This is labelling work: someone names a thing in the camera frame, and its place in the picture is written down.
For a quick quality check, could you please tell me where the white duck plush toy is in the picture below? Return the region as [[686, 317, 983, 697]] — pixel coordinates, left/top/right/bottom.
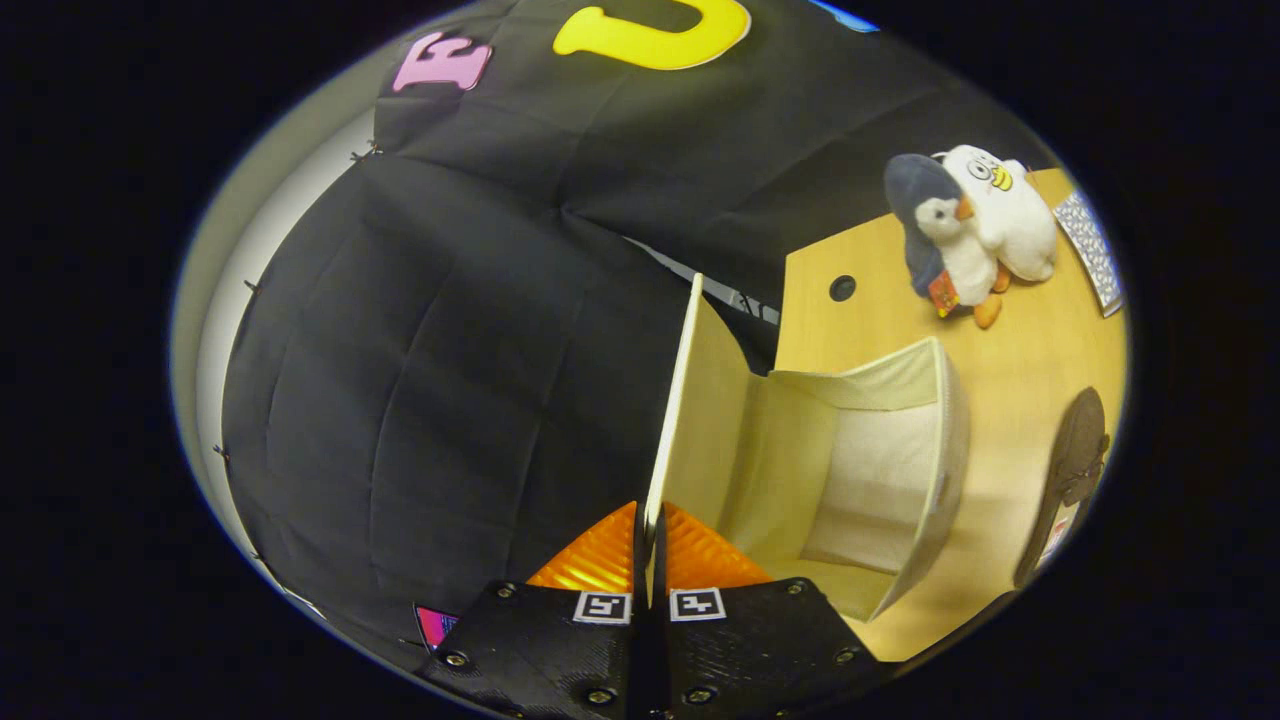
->
[[935, 145, 1058, 283]]

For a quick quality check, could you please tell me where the grey patterned white book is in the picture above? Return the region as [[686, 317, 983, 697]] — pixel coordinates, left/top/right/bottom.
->
[[1055, 190, 1123, 318]]

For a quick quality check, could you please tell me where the blue pink printed object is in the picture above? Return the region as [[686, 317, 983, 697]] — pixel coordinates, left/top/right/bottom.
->
[[415, 605, 459, 651]]

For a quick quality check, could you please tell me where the brown felt shoe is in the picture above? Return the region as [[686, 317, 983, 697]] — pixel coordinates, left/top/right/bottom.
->
[[1013, 387, 1111, 589]]

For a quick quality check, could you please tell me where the beige fabric storage box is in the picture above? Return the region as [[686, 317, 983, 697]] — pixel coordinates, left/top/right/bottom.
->
[[645, 272, 971, 623]]

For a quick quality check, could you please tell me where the grey penguin plush toy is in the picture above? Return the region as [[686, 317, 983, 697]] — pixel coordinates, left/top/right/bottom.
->
[[883, 153, 1011, 329]]

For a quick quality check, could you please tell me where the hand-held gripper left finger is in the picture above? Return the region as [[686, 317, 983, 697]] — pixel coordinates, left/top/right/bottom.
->
[[415, 500, 651, 720]]

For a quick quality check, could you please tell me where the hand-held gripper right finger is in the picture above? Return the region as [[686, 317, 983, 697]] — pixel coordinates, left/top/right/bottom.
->
[[652, 500, 896, 720]]

